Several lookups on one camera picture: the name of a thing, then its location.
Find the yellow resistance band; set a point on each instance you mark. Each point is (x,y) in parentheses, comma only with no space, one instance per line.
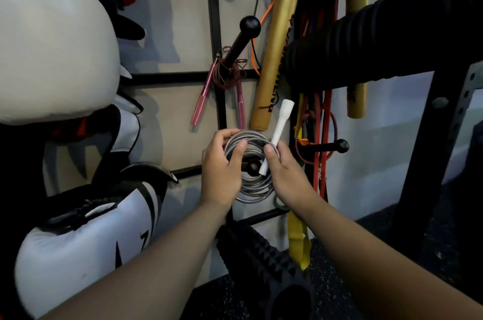
(299,240)

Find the short gold stick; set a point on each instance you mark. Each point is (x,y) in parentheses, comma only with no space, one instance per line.
(356,101)

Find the long gold stick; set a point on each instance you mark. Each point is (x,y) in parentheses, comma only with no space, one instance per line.
(275,56)

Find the small white boxing glove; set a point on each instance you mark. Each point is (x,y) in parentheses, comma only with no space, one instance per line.
(86,248)

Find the person's left forearm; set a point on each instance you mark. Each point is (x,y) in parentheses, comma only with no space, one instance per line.
(151,270)

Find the black foam roller green core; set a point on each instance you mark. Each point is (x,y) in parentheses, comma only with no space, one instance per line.
(377,37)

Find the person's left hand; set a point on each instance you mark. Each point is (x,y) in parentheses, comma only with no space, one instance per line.
(219,180)

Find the small black foam roller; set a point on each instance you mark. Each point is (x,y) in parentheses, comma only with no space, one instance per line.
(271,274)

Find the person's right forearm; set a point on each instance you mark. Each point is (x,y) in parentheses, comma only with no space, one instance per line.
(385,274)

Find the large white boxing glove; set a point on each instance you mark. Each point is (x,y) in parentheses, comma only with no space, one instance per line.
(53,52)

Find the person's right hand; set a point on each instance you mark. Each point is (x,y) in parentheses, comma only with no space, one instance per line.
(290,184)

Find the red resistance bands bundle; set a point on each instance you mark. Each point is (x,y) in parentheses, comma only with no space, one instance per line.
(322,135)

